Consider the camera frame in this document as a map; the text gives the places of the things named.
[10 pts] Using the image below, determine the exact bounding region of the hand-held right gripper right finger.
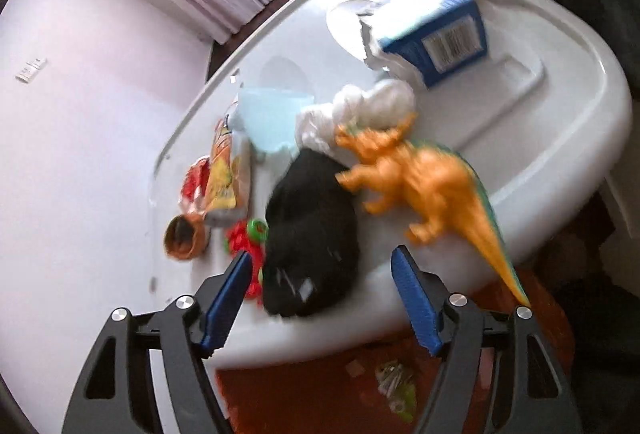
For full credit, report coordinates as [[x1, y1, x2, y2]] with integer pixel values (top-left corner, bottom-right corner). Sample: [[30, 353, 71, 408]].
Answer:
[[391, 245, 583, 434]]

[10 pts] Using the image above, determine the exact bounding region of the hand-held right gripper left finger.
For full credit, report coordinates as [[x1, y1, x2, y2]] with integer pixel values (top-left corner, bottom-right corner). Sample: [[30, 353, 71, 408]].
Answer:
[[61, 250, 254, 434]]

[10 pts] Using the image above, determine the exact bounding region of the red and green toy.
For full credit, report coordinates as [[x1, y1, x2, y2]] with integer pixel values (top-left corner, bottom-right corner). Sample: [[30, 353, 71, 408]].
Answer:
[[224, 218, 268, 299]]

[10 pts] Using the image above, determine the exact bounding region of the orange paper cup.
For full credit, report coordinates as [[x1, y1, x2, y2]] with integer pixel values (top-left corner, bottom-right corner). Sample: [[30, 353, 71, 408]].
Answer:
[[164, 214, 208, 261]]

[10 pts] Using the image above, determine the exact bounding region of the green wrapper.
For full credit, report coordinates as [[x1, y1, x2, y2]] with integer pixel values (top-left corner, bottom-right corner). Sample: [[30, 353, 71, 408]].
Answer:
[[375, 360, 418, 417]]

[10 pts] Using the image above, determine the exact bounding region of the black cloth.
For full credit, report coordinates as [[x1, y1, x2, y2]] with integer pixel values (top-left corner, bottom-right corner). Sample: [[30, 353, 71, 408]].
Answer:
[[262, 148, 362, 319]]

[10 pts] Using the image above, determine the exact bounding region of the orange toy dinosaur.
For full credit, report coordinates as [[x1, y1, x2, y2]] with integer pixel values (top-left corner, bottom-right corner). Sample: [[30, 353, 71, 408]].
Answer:
[[334, 113, 532, 309]]

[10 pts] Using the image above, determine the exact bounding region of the red white tube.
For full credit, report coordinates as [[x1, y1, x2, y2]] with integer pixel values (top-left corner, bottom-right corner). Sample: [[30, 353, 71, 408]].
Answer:
[[179, 156, 213, 217]]

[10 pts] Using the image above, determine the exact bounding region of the yellow snack pouch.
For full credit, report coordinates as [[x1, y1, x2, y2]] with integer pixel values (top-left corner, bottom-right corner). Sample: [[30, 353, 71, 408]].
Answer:
[[205, 106, 253, 227]]

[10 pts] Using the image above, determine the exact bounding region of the orange trash bag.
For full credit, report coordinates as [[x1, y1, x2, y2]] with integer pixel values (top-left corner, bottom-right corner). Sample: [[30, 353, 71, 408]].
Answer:
[[215, 264, 576, 434]]

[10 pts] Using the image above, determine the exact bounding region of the light blue plastic cup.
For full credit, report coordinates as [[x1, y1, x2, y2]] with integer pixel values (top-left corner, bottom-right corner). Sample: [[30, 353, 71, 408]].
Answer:
[[236, 86, 316, 155]]

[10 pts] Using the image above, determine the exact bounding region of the white tissue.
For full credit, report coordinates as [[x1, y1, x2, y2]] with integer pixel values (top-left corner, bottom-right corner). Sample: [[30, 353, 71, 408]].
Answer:
[[295, 78, 417, 152]]

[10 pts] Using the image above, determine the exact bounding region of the blue and white carton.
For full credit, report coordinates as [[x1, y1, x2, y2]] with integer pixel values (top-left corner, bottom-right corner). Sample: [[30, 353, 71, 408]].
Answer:
[[361, 0, 488, 88]]

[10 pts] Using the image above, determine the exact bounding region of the white plastic box lid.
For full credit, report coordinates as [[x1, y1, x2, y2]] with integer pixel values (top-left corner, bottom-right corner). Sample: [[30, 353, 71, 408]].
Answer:
[[150, 0, 632, 370]]

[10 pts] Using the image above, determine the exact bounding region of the white wall socket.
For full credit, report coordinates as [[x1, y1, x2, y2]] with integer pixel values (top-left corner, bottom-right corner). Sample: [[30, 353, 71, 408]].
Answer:
[[15, 58, 49, 82]]

